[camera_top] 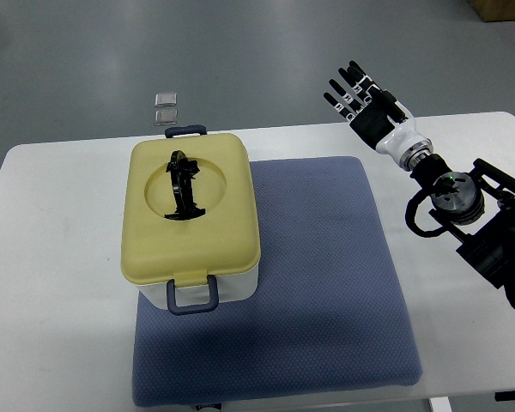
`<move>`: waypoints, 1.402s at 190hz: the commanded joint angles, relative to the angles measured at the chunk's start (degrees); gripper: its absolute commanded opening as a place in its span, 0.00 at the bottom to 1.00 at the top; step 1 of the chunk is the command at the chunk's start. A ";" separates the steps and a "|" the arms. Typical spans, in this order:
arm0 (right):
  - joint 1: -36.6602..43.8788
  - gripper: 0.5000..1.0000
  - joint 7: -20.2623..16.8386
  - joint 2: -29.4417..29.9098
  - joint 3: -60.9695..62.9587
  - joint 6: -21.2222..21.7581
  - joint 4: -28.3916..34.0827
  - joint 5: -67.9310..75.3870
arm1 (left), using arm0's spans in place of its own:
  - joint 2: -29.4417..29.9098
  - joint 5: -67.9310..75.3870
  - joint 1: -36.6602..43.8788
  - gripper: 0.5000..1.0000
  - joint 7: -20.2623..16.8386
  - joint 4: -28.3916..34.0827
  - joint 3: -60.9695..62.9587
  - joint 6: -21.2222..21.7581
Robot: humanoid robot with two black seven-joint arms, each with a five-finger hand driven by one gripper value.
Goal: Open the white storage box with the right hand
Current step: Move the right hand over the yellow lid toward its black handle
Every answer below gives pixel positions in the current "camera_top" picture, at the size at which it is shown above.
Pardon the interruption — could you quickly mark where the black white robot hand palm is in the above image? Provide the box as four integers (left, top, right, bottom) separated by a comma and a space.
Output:
349, 88, 433, 165

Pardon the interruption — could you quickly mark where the brown cardboard box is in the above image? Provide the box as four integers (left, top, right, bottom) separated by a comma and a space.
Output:
470, 0, 515, 22

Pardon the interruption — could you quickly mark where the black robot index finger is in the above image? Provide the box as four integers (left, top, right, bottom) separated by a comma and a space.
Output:
348, 60, 379, 96

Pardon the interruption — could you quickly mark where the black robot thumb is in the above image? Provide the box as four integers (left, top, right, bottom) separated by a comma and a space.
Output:
382, 90, 406, 123

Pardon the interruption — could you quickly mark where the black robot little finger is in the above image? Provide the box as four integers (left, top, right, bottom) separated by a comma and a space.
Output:
323, 92, 356, 120

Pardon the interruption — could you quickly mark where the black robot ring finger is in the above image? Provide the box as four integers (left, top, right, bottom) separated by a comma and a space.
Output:
329, 79, 365, 112

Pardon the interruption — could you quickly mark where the upper metal floor plate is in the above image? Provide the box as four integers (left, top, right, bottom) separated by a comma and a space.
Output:
154, 92, 177, 107

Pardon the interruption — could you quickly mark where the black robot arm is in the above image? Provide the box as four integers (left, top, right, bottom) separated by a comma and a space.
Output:
324, 61, 515, 310

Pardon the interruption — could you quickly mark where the white storage box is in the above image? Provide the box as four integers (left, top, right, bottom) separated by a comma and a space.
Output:
137, 264, 259, 310

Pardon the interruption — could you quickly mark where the yellow box lid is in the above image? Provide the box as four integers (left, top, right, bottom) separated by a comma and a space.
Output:
119, 124, 262, 318

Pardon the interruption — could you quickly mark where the black table bracket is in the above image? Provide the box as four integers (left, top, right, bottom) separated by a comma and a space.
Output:
494, 391, 515, 402

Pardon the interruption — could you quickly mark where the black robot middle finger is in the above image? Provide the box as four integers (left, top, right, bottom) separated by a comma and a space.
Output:
338, 68, 371, 105

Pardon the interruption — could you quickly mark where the blue padded mat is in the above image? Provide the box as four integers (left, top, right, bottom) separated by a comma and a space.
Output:
132, 156, 422, 407

